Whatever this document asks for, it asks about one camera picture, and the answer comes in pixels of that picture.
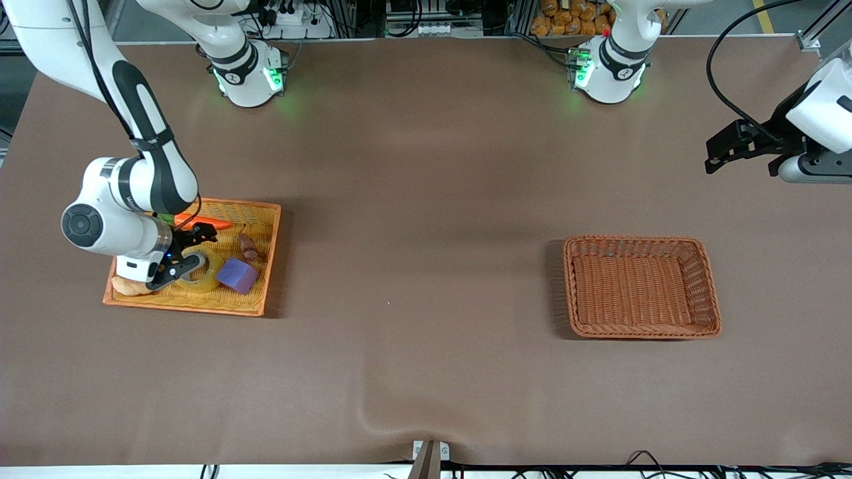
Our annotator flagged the metal table clamp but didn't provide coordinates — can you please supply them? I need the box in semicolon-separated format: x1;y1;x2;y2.
407;439;451;479

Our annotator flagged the orange toy carrot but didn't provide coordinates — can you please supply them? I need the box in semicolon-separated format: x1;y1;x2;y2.
160;212;234;232

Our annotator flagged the toy croissant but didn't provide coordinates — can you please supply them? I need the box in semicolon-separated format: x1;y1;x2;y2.
111;275;155;297

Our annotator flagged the small brown toy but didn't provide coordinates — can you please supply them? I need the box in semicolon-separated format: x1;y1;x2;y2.
236;232;266;261

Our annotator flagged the brown wicker basket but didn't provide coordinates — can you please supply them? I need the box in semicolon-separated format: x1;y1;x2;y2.
563;235;722;341

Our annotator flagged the white power strip with plugs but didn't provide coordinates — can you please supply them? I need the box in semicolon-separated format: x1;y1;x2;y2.
263;0;333;39

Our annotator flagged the pile of orange snacks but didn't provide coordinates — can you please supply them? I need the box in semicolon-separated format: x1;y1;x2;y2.
531;0;614;37

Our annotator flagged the yellow packing tape roll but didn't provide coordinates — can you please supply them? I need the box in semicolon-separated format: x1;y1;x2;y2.
174;249;227;294

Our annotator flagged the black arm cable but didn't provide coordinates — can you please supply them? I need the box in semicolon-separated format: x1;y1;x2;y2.
65;0;204;230
707;0;826;144

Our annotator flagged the orange woven tray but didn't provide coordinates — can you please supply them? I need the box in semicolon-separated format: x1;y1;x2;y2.
103;195;282;317

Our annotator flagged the purple block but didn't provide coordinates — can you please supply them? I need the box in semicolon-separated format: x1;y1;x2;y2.
216;258;260;295

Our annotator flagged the aluminium frame strut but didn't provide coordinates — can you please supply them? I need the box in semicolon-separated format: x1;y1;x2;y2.
797;0;852;53

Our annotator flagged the table cover mat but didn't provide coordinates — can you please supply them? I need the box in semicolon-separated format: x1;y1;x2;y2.
0;37;852;466

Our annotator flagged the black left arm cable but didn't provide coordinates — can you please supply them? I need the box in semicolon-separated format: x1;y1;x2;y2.
707;0;826;144

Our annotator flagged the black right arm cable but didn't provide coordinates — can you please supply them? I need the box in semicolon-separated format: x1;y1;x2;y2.
65;0;204;230

